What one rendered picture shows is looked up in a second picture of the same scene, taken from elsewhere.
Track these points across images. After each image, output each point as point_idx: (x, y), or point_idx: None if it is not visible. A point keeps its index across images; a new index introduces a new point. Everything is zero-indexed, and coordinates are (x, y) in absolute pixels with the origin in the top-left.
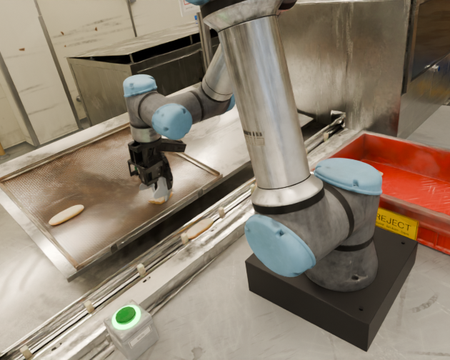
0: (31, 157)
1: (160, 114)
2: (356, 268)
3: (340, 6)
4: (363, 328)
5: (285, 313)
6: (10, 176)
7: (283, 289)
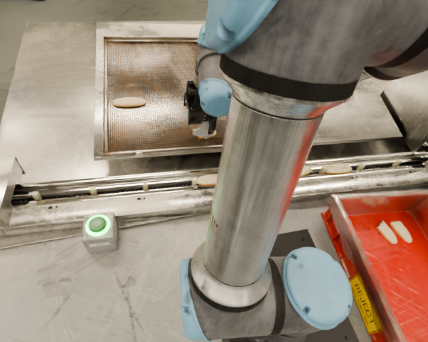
0: (142, 29)
1: (205, 86)
2: (273, 339)
3: None
4: None
5: None
6: (116, 39)
7: None
